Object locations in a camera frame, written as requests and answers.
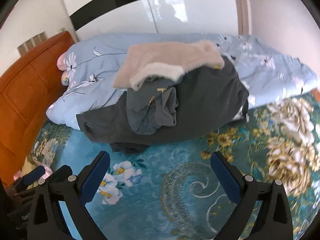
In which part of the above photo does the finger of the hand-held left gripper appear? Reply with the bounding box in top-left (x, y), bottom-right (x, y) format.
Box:
top-left (15, 166), bottom-right (47, 193)

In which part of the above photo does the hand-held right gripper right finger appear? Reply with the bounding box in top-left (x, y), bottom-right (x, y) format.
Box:
top-left (210, 151), bottom-right (293, 240)

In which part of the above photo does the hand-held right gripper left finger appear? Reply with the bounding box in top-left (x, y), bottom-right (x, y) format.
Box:
top-left (27, 151), bottom-right (111, 240)

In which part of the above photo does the beige fuzzy sweater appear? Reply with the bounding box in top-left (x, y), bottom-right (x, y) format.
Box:
top-left (113, 39), bottom-right (225, 92)

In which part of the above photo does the teal floral blanket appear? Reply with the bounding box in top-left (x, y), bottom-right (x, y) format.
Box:
top-left (24, 89), bottom-right (320, 240)

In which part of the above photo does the dark grey garment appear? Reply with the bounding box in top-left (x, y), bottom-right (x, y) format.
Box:
top-left (76, 55), bottom-right (250, 153)

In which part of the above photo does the orange wooden headboard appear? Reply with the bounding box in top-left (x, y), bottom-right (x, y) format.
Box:
top-left (0, 31), bottom-right (78, 188)

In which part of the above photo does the grey-green garment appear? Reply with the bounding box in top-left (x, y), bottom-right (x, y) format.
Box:
top-left (126, 76), bottom-right (179, 134)

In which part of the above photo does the light blue floral duvet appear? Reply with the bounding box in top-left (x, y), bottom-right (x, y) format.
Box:
top-left (46, 32), bottom-right (319, 130)

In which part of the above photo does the floral pillow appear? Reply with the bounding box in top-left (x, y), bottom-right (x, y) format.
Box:
top-left (57, 52), bottom-right (77, 87)

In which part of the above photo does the glossy white black wardrobe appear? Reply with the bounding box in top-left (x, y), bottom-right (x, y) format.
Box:
top-left (69, 0), bottom-right (250, 43)

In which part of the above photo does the grey striped wall fixture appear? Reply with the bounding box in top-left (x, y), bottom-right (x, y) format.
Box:
top-left (17, 31), bottom-right (48, 55)

